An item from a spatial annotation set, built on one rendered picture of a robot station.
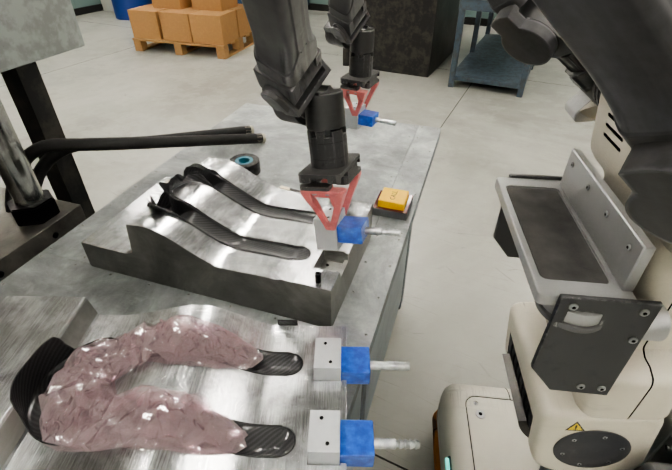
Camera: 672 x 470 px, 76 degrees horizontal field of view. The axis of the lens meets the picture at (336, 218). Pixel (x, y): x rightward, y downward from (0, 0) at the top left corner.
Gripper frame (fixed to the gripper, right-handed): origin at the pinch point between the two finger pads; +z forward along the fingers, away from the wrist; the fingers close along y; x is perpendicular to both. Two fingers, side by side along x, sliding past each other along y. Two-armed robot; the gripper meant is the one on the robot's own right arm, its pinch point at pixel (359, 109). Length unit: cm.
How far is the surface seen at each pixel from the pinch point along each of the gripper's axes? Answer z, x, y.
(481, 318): 95, 43, -36
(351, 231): -2, 21, 51
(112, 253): 10, -22, 63
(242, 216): 5.8, -3.5, 46.4
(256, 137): 12.4, -30.1, 5.0
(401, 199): 11.0, 19.5, 18.9
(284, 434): 9, 25, 77
